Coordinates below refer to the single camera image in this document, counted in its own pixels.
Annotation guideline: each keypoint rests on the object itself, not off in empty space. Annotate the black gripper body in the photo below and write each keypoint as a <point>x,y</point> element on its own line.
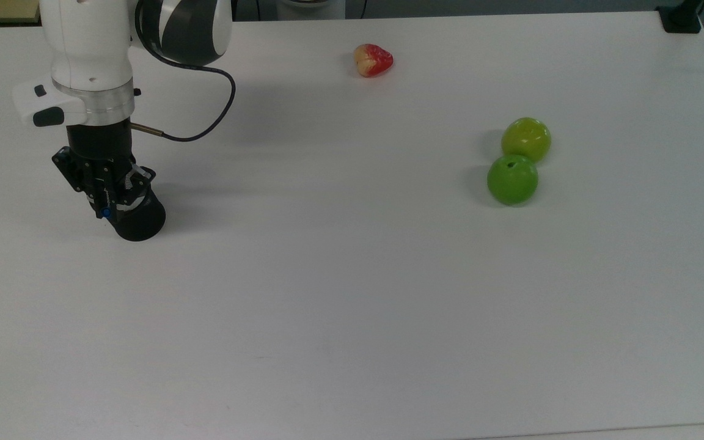
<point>98,143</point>

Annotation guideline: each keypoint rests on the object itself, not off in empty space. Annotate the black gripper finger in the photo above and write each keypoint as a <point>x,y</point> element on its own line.
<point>132,190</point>
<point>105,200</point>

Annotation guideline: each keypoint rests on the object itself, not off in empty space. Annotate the black mesh pen cup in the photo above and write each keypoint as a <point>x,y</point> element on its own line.
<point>142,225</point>

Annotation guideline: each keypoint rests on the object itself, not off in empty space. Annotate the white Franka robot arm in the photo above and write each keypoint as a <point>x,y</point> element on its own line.
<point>89,55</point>

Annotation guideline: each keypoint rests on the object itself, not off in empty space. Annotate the red and cream toy fruit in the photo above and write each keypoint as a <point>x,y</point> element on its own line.
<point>375,60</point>

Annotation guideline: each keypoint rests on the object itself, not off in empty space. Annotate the green toy apple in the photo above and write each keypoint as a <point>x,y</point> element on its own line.
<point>512,181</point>

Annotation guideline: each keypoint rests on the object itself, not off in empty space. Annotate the yellow-green toy apple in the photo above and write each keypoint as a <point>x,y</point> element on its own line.
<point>527,139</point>

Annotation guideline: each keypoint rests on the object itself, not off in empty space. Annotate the black table clamp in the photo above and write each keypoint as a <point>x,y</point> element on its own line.
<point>681,19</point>

